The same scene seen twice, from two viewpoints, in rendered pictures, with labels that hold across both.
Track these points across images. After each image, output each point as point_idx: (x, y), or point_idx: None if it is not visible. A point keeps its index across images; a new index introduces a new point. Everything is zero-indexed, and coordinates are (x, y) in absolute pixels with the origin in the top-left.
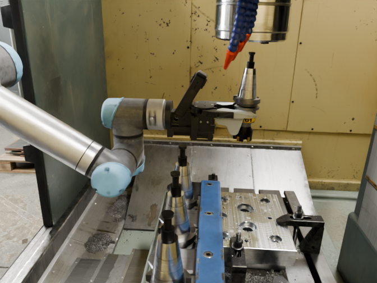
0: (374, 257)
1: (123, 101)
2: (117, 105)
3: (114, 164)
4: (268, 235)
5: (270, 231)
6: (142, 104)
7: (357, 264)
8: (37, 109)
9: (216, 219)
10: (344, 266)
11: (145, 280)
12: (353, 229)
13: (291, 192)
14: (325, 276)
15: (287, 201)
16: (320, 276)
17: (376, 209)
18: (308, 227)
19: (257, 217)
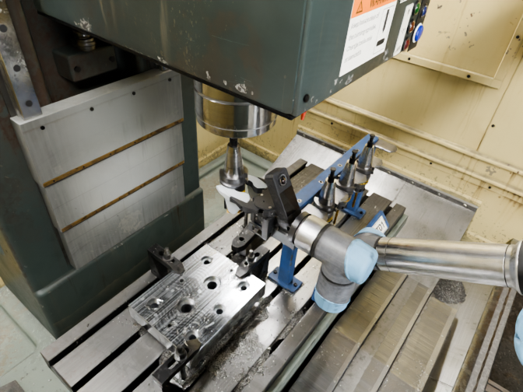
0: (108, 256)
1: (353, 237)
2: (361, 239)
3: (370, 230)
4: (208, 265)
5: (201, 267)
6: (333, 225)
7: (93, 289)
8: (453, 243)
9: (321, 176)
10: (75, 320)
11: (310, 338)
12: (64, 288)
13: (49, 350)
14: (184, 252)
15: (75, 342)
16: (187, 253)
17: (94, 230)
18: (123, 292)
19: (191, 287)
